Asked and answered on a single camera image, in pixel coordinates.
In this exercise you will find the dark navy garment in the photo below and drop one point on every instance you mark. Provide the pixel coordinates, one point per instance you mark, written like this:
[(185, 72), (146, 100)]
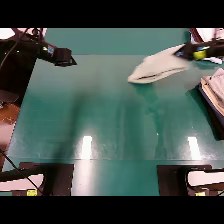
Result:
[(213, 118)]

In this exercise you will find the lavender garment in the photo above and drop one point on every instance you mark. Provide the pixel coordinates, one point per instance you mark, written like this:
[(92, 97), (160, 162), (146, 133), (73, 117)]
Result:
[(215, 60)]

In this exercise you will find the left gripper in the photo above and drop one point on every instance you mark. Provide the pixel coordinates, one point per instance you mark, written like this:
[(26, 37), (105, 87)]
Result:
[(63, 56)]

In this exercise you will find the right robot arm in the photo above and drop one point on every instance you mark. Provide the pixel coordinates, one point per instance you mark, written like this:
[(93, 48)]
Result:
[(216, 46)]

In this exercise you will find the white garment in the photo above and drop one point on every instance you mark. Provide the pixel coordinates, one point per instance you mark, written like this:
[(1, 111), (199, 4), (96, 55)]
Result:
[(208, 33)]

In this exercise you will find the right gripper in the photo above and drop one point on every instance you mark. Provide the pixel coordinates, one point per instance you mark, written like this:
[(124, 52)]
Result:
[(193, 51)]

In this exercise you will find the pale pink garment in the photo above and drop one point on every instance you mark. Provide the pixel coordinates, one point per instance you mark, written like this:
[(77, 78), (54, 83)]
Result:
[(215, 88)]

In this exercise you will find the white shirt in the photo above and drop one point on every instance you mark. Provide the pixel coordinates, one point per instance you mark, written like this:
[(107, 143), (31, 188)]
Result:
[(160, 68)]

